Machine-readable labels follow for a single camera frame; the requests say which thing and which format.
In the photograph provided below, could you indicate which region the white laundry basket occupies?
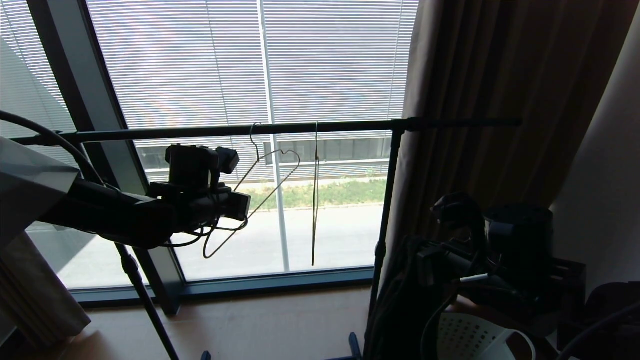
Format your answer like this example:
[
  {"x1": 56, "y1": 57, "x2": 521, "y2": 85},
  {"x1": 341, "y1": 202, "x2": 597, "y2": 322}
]
[{"x1": 434, "y1": 312, "x2": 537, "y2": 360}]

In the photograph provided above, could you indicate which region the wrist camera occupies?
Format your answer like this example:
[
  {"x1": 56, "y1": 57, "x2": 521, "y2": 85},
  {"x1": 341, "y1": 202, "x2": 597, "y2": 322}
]
[
  {"x1": 431, "y1": 192, "x2": 485, "y2": 241},
  {"x1": 212, "y1": 146, "x2": 241, "y2": 176}
]

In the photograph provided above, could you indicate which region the black cable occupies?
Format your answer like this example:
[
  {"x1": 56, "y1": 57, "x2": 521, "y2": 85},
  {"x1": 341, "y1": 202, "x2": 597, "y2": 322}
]
[
  {"x1": 159, "y1": 219, "x2": 251, "y2": 249},
  {"x1": 0, "y1": 109, "x2": 106, "y2": 187}
]

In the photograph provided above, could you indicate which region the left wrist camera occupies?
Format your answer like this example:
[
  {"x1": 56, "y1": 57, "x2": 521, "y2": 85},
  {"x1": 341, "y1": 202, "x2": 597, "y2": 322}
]
[{"x1": 212, "y1": 146, "x2": 241, "y2": 176}]

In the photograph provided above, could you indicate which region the black clothes rack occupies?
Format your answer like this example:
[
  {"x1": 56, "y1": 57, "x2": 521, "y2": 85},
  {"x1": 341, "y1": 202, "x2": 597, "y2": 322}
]
[{"x1": 10, "y1": 116, "x2": 524, "y2": 360}]

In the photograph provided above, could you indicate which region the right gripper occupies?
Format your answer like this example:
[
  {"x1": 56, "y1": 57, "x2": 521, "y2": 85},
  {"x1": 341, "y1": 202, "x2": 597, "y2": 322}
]
[{"x1": 417, "y1": 239, "x2": 489, "y2": 296}]

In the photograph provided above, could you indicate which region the window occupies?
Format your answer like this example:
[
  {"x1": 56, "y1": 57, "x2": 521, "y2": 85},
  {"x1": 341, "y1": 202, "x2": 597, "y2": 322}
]
[{"x1": 0, "y1": 0, "x2": 422, "y2": 317}]

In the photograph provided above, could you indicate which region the black garment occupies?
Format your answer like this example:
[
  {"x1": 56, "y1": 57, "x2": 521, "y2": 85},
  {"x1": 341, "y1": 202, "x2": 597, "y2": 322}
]
[{"x1": 364, "y1": 234, "x2": 453, "y2": 360}]

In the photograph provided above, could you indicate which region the pink clothes hanger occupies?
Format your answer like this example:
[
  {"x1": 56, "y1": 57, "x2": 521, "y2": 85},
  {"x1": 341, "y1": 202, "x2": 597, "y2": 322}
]
[
  {"x1": 311, "y1": 121, "x2": 321, "y2": 267},
  {"x1": 202, "y1": 122, "x2": 302, "y2": 260}
]

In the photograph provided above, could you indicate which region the brown curtain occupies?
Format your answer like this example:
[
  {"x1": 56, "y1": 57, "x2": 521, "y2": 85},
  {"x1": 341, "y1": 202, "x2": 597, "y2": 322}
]
[
  {"x1": 372, "y1": 0, "x2": 640, "y2": 312},
  {"x1": 0, "y1": 231, "x2": 93, "y2": 349}
]

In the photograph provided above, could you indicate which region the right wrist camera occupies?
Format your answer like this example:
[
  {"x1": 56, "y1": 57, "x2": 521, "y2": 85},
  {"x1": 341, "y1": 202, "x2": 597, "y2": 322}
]
[{"x1": 431, "y1": 192, "x2": 485, "y2": 241}]

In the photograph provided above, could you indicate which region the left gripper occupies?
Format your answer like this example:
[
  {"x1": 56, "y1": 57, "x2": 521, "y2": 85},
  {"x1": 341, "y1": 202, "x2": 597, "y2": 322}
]
[{"x1": 188, "y1": 185, "x2": 252, "y2": 224}]

